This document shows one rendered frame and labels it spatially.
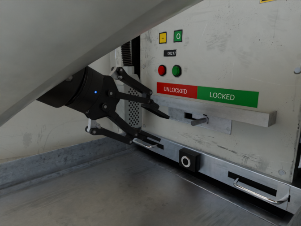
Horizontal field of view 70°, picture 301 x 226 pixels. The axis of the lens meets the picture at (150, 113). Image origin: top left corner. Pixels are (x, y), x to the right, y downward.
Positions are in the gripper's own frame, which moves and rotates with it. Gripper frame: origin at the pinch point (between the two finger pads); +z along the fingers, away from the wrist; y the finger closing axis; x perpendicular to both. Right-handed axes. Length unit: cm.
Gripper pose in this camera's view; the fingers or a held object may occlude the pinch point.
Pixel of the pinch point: (152, 123)
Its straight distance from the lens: 48.7
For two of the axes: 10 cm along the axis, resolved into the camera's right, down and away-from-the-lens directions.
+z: 6.5, 3.5, 6.7
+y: -3.7, 9.2, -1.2
